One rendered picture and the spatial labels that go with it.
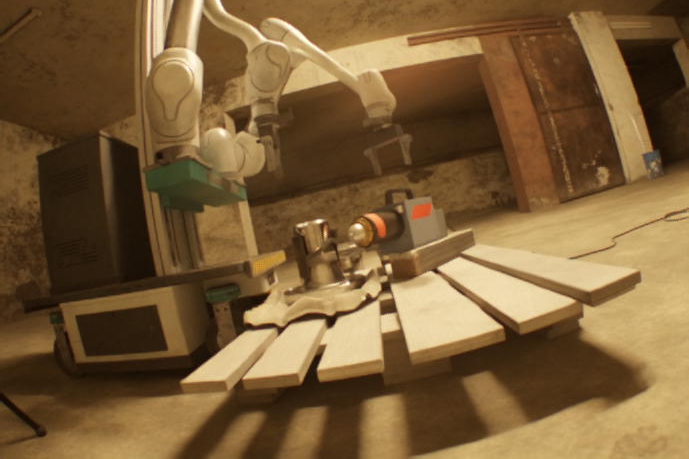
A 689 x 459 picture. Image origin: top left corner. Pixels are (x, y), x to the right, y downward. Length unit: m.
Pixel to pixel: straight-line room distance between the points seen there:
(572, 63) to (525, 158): 1.89
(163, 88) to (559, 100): 5.45
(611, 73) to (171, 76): 6.25
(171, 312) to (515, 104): 5.13
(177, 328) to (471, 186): 9.94
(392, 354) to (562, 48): 5.88
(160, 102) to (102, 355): 0.79
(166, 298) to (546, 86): 5.51
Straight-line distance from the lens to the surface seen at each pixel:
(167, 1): 1.96
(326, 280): 1.06
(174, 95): 0.92
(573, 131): 5.79
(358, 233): 1.04
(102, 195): 1.27
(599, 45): 6.65
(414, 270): 1.18
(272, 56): 1.05
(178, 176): 1.06
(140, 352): 1.15
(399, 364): 0.77
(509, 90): 5.55
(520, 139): 5.37
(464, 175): 10.55
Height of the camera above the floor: 0.34
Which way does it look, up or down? 5 degrees up
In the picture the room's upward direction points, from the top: 13 degrees counter-clockwise
